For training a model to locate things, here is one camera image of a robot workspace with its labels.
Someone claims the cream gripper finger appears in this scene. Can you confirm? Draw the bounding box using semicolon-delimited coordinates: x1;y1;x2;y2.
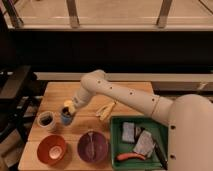
64;100;76;114

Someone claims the dark metal cup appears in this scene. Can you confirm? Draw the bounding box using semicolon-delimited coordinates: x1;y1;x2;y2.
62;107;71;117

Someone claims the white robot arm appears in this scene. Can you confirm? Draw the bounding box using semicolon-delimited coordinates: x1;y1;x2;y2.
64;70;213;171

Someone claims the green plastic tray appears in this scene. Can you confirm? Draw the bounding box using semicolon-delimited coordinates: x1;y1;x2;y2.
110;116;168;171

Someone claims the blue cup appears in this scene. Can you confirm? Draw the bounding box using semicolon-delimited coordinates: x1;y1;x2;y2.
60;113;73;126

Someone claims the yellow banana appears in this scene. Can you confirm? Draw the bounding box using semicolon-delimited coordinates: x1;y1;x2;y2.
96;101;116;121

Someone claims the white cup dark inside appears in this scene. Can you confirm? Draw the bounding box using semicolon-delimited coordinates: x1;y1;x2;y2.
37;111;56;132

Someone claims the wooden table board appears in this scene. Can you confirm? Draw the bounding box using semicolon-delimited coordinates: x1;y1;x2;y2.
17;81;161;171

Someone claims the orange bowl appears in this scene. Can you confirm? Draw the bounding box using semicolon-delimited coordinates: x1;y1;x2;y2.
37;135;67;165

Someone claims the dark side chair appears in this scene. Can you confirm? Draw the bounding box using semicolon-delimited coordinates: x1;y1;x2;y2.
0;65;42;143

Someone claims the grey sponge left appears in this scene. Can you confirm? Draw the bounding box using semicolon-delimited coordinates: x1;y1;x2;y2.
122;122;135;143

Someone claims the red carrot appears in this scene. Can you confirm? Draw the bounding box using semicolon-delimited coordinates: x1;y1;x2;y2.
116;153;146;161

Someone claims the grey cloth right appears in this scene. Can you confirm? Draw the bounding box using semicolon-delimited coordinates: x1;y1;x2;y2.
133;131;155;158

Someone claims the black knife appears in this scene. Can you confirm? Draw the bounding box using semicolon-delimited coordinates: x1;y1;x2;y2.
153;139;168;170

